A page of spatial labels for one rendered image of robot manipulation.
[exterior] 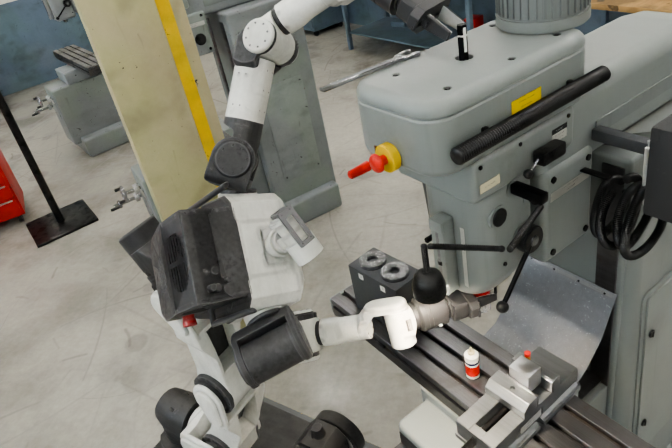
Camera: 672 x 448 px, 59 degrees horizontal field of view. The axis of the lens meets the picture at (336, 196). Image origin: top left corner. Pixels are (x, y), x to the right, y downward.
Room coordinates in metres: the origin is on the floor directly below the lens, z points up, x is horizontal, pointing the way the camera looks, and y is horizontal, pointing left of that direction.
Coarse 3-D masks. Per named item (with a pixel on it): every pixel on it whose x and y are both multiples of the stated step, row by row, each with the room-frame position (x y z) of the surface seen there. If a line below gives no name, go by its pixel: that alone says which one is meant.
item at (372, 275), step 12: (372, 252) 1.59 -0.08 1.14; (360, 264) 1.54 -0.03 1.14; (372, 264) 1.52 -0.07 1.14; (384, 264) 1.52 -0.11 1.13; (396, 264) 1.50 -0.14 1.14; (360, 276) 1.52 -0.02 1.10; (372, 276) 1.48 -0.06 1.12; (384, 276) 1.45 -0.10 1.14; (396, 276) 1.44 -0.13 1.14; (408, 276) 1.44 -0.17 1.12; (360, 288) 1.53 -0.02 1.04; (372, 288) 1.48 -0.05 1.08; (384, 288) 1.43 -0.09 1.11; (396, 288) 1.40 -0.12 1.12; (408, 288) 1.42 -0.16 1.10; (360, 300) 1.54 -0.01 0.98; (372, 300) 1.49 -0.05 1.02; (408, 300) 1.41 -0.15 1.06
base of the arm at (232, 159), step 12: (216, 144) 1.19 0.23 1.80; (228, 144) 1.18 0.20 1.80; (240, 144) 1.18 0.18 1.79; (216, 156) 1.17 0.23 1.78; (228, 156) 1.17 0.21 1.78; (240, 156) 1.17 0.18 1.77; (252, 156) 1.17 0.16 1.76; (216, 168) 1.16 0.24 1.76; (228, 168) 1.16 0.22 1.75; (240, 168) 1.16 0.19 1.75; (252, 168) 1.16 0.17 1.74; (216, 180) 1.16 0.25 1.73; (228, 180) 1.15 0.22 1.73; (240, 180) 1.15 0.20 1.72; (252, 180) 1.26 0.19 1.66
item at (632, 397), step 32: (640, 128) 1.29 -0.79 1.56; (608, 160) 1.26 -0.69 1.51; (640, 160) 1.22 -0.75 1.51; (576, 256) 1.33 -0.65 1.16; (608, 256) 1.24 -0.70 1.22; (608, 288) 1.23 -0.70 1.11; (640, 288) 1.21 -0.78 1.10; (608, 320) 1.22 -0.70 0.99; (640, 320) 1.21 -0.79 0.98; (608, 352) 1.22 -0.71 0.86; (640, 352) 1.21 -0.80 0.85; (608, 384) 1.22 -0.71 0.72; (640, 384) 1.21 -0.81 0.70; (608, 416) 1.21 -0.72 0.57; (640, 416) 1.20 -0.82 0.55
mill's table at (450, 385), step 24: (336, 312) 1.62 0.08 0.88; (384, 336) 1.40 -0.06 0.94; (432, 336) 1.36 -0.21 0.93; (456, 336) 1.36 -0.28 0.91; (480, 336) 1.31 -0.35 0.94; (408, 360) 1.28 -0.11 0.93; (432, 360) 1.28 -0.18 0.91; (456, 360) 1.24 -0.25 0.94; (480, 360) 1.22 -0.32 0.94; (504, 360) 1.20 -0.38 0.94; (432, 384) 1.21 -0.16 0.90; (456, 384) 1.15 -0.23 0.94; (480, 384) 1.14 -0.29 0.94; (456, 408) 1.12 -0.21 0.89; (576, 408) 1.00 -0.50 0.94; (552, 432) 0.94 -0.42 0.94; (576, 432) 0.93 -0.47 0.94; (600, 432) 0.93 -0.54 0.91; (624, 432) 0.90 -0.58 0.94
